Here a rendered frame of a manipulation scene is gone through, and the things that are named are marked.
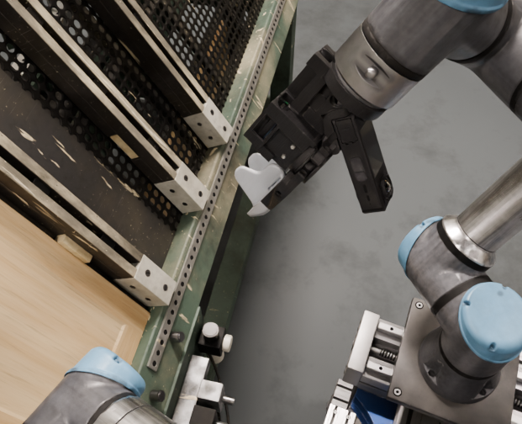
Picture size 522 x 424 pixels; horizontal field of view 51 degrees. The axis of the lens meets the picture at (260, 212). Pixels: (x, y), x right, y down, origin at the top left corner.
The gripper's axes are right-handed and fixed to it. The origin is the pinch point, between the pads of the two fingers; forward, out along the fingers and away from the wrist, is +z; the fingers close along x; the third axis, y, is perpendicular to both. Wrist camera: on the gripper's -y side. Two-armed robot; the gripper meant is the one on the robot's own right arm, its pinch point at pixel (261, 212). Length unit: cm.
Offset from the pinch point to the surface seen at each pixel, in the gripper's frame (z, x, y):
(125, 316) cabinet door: 65, -20, 3
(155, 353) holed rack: 67, -20, -7
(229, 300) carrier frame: 114, -90, -21
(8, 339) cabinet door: 58, 4, 15
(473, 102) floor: 48, -254, -51
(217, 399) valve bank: 70, -24, -26
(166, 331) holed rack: 66, -25, -6
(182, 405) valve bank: 77, -21, -21
